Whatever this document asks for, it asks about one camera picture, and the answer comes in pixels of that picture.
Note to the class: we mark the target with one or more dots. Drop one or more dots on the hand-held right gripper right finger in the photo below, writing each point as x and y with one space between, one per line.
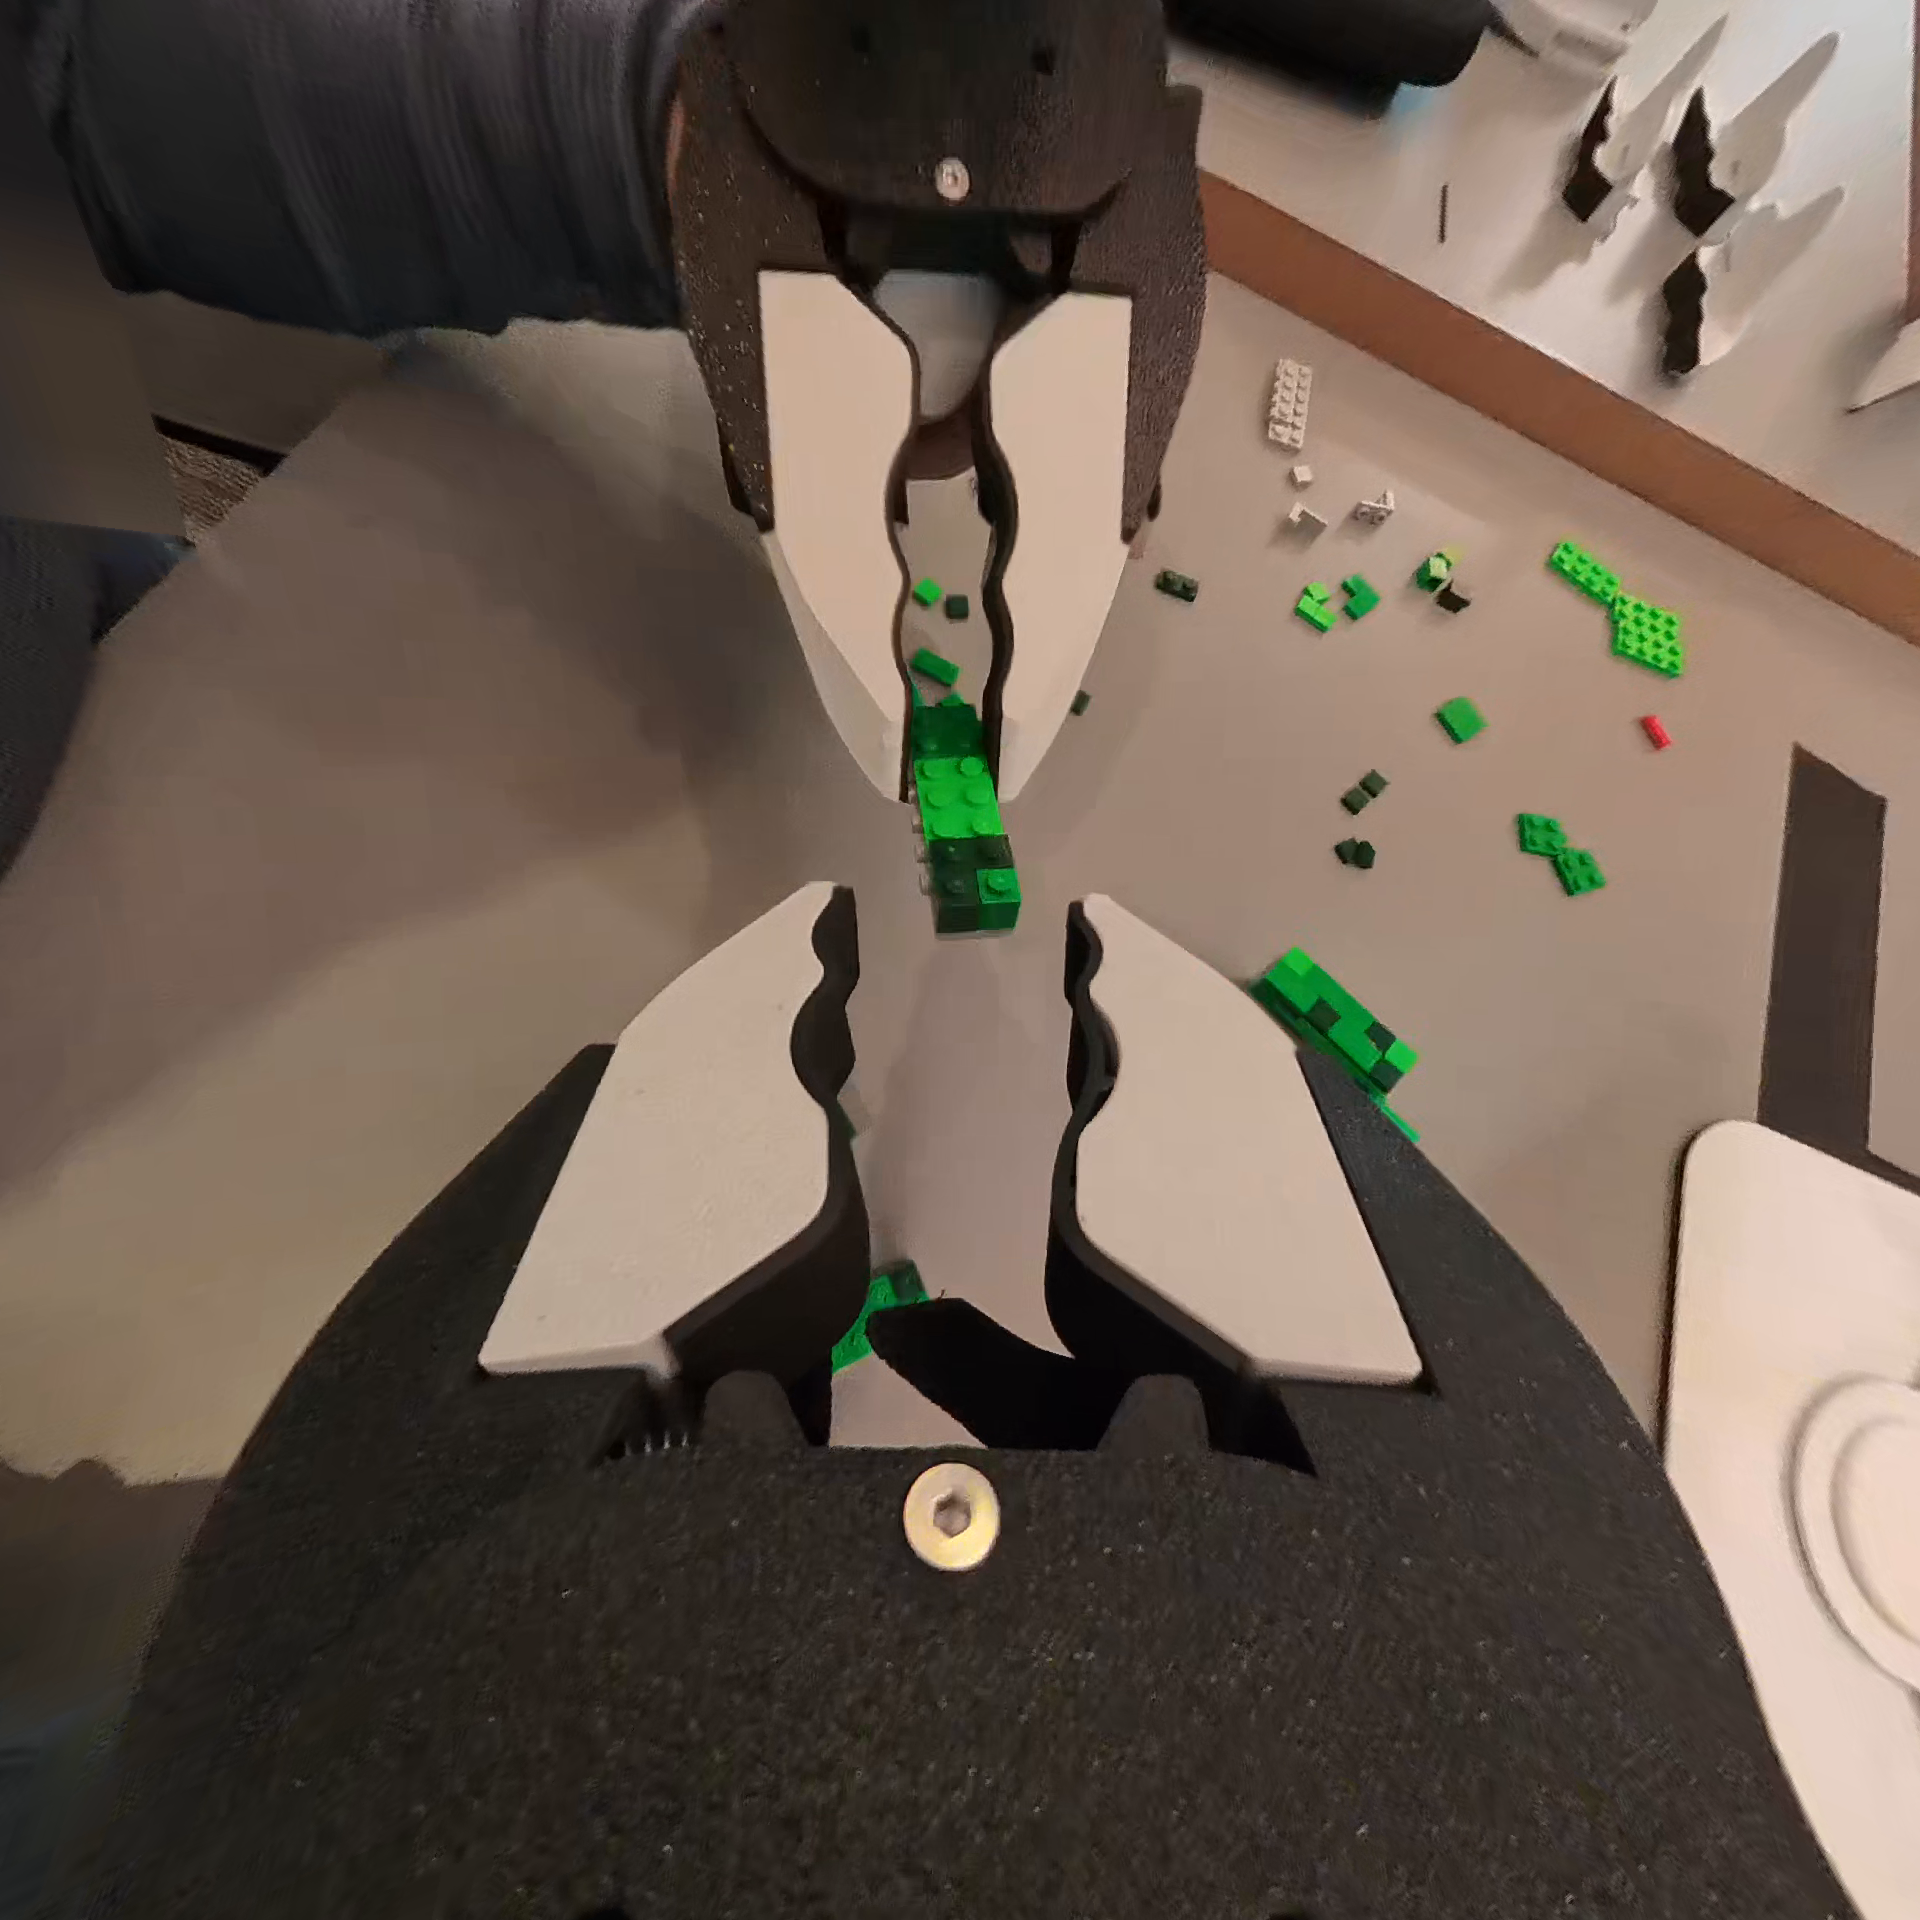
1245 1200

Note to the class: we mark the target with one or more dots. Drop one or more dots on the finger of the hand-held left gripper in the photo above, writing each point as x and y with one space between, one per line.
1073 494
824 494

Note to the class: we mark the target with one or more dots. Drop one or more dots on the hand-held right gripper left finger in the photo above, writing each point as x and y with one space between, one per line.
675 1171

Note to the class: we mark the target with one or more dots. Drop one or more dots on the long green brick assembly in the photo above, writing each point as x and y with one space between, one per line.
969 841

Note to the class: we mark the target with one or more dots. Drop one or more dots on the person's left forearm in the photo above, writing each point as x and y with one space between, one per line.
374 151

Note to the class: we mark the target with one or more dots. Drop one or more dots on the grey desk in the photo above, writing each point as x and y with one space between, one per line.
1501 930

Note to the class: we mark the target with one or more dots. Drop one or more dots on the stepped green brick assembly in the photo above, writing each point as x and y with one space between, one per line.
1328 1029

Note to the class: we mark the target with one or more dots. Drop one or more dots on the white studded plate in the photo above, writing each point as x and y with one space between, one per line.
1291 402

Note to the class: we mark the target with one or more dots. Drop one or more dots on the large angled green brick assembly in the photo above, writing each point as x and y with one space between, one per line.
885 1298

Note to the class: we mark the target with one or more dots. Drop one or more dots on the bright green brick piece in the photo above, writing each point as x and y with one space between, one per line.
1317 605

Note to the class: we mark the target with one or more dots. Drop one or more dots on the bright green corner piece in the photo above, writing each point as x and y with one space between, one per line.
1364 603

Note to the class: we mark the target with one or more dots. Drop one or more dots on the square green tile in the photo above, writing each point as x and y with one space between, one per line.
1460 720

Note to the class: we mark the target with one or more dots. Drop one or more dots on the green double square plate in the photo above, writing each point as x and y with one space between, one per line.
1561 853

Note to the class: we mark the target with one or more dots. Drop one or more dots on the white table with wooden edge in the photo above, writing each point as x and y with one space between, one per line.
1425 120

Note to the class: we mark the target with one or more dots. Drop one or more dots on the white book stand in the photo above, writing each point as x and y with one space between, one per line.
1771 1350

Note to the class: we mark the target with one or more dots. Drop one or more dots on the flat green studded plate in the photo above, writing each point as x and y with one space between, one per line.
1642 630

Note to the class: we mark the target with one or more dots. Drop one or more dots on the loose grey finger part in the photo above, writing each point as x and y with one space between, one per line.
1592 158
1683 309
1703 158

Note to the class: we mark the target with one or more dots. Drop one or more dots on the person's dark trouser leg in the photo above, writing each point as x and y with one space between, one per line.
75 674

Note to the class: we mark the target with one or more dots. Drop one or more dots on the white bracket part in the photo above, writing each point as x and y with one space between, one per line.
1561 22

